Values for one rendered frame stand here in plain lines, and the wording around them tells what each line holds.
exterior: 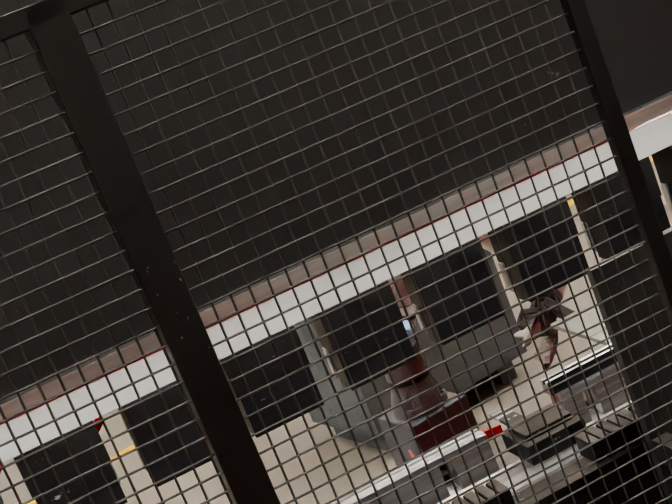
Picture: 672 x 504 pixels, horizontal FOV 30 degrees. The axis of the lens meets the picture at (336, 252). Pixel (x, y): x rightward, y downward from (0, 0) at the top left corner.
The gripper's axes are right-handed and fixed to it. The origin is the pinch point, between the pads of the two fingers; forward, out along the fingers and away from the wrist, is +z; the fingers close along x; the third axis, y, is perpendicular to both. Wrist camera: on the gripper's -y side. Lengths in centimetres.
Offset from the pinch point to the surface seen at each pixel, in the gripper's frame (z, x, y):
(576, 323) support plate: 14.1, 28.9, -31.4
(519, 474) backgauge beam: 70, 57, -50
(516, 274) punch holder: 28, 63, -40
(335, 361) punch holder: 56, 78, -17
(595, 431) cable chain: 64, 60, -65
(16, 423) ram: 93, 116, 11
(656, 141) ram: -5, 60, -62
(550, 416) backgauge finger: 57, 56, -52
